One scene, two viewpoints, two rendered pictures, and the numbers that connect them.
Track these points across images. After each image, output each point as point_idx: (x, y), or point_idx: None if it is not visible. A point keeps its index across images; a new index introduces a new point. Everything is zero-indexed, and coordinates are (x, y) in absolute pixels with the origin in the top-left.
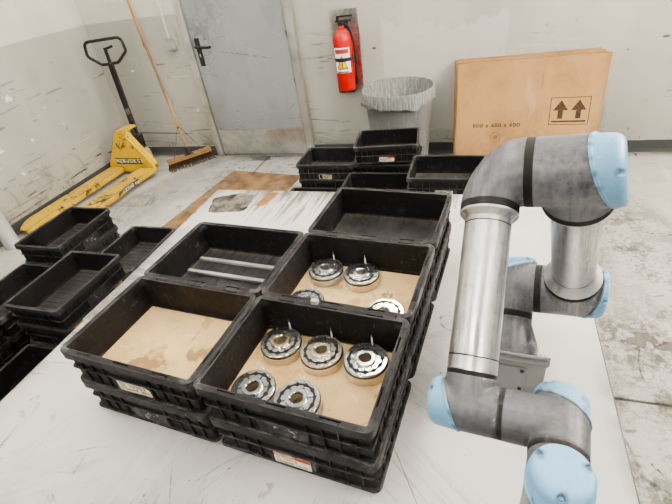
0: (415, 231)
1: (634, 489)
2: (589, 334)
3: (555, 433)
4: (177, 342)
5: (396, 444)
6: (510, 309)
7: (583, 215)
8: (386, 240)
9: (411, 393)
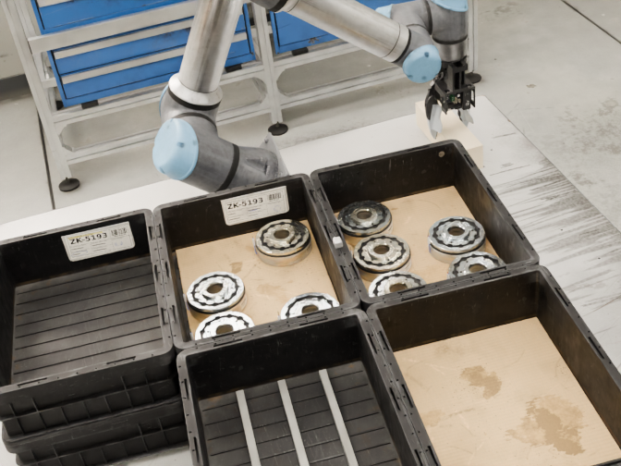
0: (56, 308)
1: (329, 136)
2: (165, 184)
3: (420, 4)
4: (490, 424)
5: None
6: (233, 144)
7: None
8: (161, 250)
9: None
